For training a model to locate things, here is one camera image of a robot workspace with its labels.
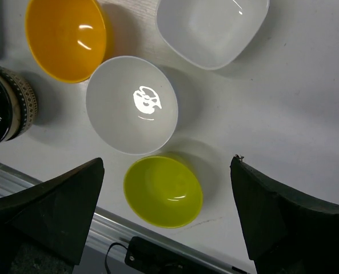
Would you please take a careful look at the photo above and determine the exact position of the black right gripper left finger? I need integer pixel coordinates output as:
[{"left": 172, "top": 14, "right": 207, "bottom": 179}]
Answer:
[{"left": 0, "top": 158, "right": 105, "bottom": 273}]

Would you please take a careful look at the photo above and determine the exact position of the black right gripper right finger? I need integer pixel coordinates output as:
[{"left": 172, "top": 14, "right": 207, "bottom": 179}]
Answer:
[{"left": 230, "top": 155, "right": 339, "bottom": 273}]

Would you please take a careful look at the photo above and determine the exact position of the black patterned bowl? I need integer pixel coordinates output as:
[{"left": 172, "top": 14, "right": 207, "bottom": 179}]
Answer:
[{"left": 0, "top": 66, "right": 38, "bottom": 143}]

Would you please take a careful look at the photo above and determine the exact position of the white round bowl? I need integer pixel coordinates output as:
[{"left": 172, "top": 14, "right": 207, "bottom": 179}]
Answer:
[{"left": 86, "top": 56, "right": 178, "bottom": 155}]

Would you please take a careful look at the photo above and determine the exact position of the lime green bowl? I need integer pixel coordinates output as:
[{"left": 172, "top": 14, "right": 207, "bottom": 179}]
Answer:
[{"left": 123, "top": 153, "right": 204, "bottom": 228}]

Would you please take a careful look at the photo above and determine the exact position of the orange bowl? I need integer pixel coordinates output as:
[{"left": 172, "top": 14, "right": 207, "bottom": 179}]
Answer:
[{"left": 25, "top": 0, "right": 114, "bottom": 83}]

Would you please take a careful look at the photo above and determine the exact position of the white square bowl green outside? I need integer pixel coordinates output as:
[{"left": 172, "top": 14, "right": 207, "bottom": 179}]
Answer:
[{"left": 155, "top": 0, "right": 270, "bottom": 70}]

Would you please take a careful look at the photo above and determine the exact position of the aluminium table edge rail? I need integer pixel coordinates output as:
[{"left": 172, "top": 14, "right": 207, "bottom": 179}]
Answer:
[{"left": 0, "top": 163, "right": 246, "bottom": 273}]

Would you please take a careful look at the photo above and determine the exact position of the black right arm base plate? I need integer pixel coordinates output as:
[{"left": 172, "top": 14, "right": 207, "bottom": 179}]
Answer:
[{"left": 105, "top": 236, "right": 252, "bottom": 274}]

